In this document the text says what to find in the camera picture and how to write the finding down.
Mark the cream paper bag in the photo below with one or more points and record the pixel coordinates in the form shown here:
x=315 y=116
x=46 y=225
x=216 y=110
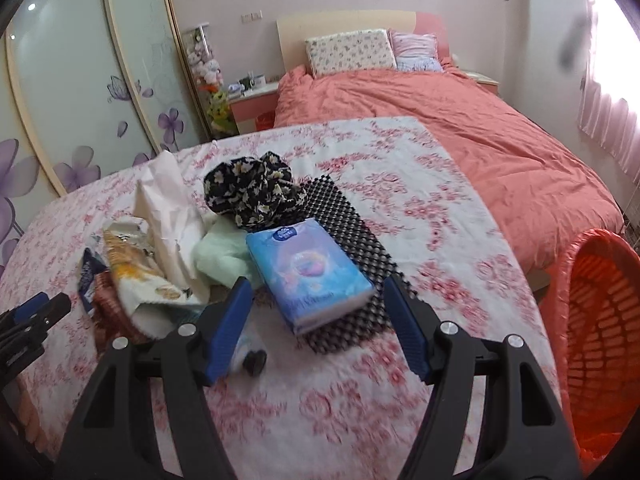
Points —
x=165 y=210

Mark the mug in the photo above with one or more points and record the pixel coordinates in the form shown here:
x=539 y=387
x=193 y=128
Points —
x=251 y=81

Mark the flower print sliding wardrobe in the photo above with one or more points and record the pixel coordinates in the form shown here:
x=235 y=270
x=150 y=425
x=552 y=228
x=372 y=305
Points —
x=75 y=85

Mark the brown patterned packet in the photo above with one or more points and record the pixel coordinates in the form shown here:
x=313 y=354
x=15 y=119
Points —
x=112 y=310

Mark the pink curtain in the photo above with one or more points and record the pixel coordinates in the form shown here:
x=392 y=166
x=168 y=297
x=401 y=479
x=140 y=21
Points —
x=610 y=85

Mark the black mesh mat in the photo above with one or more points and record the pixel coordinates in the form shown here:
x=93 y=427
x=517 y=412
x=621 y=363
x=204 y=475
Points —
x=345 y=215

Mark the yellow green plush toy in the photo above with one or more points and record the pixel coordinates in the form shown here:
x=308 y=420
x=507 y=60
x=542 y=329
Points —
x=220 y=110

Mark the plush toy display stand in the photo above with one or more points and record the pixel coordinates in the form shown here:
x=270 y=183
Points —
x=207 y=65

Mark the pink floral table cover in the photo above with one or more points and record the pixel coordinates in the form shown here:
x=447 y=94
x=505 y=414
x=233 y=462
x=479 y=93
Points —
x=350 y=410

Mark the pink and white nightstand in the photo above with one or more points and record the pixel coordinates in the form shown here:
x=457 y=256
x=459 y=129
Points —
x=250 y=107
x=482 y=80

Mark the orange plastic basket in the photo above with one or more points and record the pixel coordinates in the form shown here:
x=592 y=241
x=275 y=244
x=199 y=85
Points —
x=600 y=310

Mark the bed with coral duvet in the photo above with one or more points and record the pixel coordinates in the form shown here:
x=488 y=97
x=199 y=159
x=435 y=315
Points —
x=450 y=135

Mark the light green cloth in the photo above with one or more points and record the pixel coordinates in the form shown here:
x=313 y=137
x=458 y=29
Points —
x=220 y=255

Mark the white floral pillow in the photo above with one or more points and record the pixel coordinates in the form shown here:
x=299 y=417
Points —
x=350 y=52

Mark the dark blue wrapper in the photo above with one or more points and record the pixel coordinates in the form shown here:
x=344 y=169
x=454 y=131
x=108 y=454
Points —
x=90 y=275

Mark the wall socket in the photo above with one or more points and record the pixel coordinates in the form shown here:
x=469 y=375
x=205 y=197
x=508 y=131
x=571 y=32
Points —
x=252 y=16

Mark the black floral cloth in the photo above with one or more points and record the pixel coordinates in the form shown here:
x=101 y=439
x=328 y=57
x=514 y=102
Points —
x=245 y=185

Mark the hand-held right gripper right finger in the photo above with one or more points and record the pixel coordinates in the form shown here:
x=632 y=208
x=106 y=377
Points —
x=407 y=330

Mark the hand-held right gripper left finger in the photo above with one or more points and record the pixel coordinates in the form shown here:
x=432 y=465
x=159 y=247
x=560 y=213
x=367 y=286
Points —
x=230 y=330

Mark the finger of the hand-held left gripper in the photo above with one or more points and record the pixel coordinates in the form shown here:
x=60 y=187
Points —
x=50 y=310

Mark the cream and pink headboard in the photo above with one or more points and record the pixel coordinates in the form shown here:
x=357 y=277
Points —
x=350 y=22

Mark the pink striped pillow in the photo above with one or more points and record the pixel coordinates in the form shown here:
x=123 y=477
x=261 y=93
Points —
x=415 y=50

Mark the blue tissue pack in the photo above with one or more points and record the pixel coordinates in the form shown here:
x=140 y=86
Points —
x=310 y=275

